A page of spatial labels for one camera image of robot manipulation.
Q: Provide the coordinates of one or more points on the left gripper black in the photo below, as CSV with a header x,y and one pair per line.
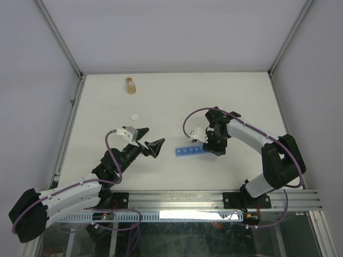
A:
x,y
153,147

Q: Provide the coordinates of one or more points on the amber pill bottle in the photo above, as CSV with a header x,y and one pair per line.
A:
x,y
130,85

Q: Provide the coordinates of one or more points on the small status circuit board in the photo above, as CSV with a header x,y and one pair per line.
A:
x,y
108,216

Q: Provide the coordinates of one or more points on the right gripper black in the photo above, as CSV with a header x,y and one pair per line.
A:
x,y
217,149

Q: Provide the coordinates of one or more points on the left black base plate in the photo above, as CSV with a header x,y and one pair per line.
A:
x,y
119,200

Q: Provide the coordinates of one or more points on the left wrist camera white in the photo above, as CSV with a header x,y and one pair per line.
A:
x,y
128,133

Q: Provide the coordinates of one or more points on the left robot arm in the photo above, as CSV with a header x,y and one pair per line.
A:
x,y
35,211

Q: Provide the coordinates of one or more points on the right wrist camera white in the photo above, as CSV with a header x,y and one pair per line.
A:
x,y
198,134

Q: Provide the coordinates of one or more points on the aluminium mounting rail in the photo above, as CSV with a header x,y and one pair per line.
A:
x,y
211,200

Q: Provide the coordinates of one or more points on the white bottle cap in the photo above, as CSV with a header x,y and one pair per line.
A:
x,y
134,117

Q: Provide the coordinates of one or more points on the slotted grey cable duct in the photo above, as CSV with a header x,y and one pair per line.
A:
x,y
159,216

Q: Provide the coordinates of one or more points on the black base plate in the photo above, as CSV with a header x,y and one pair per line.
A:
x,y
243,201
119,200

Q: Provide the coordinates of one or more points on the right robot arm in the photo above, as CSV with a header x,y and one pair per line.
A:
x,y
282,161

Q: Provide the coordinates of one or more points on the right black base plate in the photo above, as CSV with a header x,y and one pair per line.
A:
x,y
243,201

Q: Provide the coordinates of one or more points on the blue weekly pill organizer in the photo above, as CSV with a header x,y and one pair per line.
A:
x,y
189,151

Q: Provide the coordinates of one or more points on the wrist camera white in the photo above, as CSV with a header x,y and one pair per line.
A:
x,y
128,133
198,134

